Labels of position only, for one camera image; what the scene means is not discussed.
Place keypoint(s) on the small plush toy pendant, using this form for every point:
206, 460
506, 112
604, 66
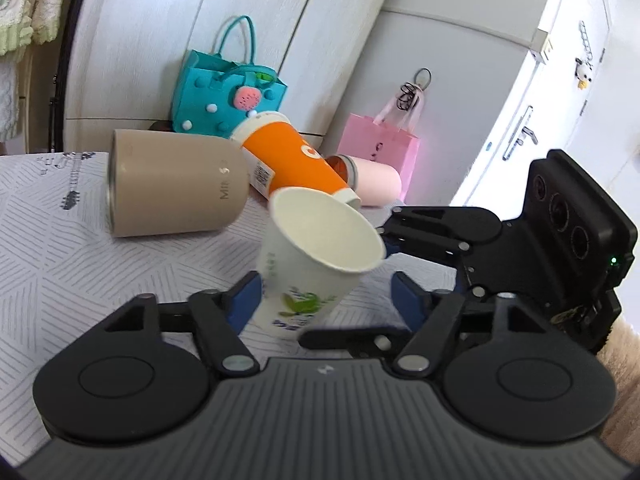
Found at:
583, 74

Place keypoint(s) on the fluffy white green towel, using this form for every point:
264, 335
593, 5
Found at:
25, 5

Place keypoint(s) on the white door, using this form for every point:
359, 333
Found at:
565, 100

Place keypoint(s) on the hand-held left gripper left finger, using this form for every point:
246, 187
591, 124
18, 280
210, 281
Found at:
246, 296

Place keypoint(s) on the white wardrobe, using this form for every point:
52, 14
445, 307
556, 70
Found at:
280, 15

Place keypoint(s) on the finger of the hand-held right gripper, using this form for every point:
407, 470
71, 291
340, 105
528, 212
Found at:
440, 230
350, 342

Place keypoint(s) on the pink gift bag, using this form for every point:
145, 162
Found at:
380, 147

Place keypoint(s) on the teal handbag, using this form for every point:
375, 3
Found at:
220, 95

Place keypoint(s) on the pink cup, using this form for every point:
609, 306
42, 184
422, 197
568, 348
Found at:
377, 180

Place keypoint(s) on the black pole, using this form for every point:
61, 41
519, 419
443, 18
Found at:
60, 80

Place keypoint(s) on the orange paper cup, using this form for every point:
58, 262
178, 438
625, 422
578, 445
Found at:
292, 160

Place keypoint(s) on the beige mug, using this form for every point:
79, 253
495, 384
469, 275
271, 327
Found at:
170, 182

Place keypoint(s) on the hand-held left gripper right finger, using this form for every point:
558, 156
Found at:
407, 291

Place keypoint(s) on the white patterned tablecloth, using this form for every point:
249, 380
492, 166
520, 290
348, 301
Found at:
75, 270

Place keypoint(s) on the person's right forearm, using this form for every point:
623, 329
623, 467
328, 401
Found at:
622, 390

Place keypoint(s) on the white paper cup leaf print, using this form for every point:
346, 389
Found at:
310, 270

